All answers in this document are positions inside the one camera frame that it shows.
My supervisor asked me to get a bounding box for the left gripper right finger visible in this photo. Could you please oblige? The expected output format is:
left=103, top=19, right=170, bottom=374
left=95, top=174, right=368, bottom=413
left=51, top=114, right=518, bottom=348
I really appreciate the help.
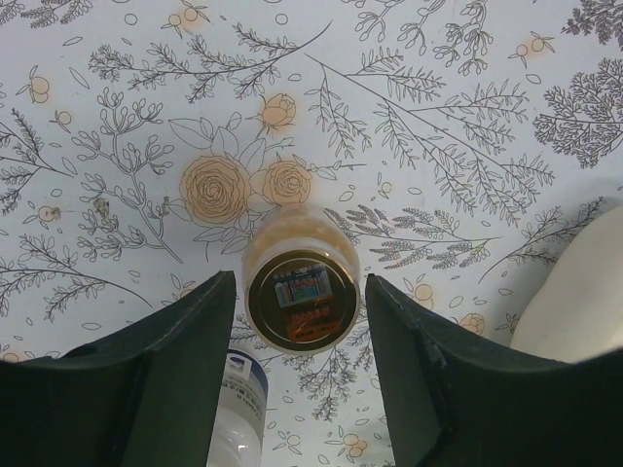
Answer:
left=365, top=274, right=622, bottom=466

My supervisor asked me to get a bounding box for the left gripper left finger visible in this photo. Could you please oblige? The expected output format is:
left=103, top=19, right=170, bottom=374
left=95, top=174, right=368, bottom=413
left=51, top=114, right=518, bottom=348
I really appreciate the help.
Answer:
left=1, top=271, right=236, bottom=466

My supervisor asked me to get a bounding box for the amber pill bottle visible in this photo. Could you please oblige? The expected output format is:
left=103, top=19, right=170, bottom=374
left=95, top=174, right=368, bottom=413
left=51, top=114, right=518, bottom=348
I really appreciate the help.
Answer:
left=241, top=203, right=361, bottom=355

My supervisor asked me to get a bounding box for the white blue pill bottle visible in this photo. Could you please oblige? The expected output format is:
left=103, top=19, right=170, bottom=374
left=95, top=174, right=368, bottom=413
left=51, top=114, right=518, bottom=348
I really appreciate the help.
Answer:
left=207, top=348, right=269, bottom=467

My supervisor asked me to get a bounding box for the white radish with leaves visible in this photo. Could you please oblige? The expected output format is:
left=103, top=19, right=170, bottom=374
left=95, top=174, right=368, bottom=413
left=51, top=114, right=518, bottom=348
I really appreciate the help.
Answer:
left=510, top=206, right=622, bottom=363

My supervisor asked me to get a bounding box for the floral table mat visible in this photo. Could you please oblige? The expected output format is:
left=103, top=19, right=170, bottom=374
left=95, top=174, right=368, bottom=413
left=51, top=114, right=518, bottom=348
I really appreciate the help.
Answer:
left=0, top=0, right=623, bottom=467

